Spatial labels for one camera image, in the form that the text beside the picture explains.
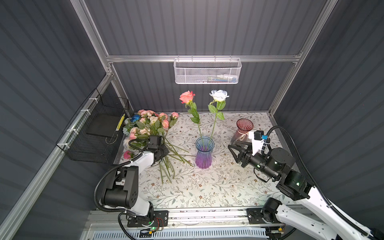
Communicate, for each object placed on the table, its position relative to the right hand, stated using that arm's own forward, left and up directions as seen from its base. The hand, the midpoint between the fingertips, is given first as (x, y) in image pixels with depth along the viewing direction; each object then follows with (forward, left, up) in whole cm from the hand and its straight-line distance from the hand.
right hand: (233, 146), depth 62 cm
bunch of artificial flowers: (+30, +52, -26) cm, 65 cm away
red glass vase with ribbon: (+25, -13, -18) cm, 34 cm away
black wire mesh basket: (+9, +67, -4) cm, 68 cm away
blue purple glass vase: (+8, +12, -13) cm, 19 cm away
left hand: (+15, +37, -29) cm, 49 cm away
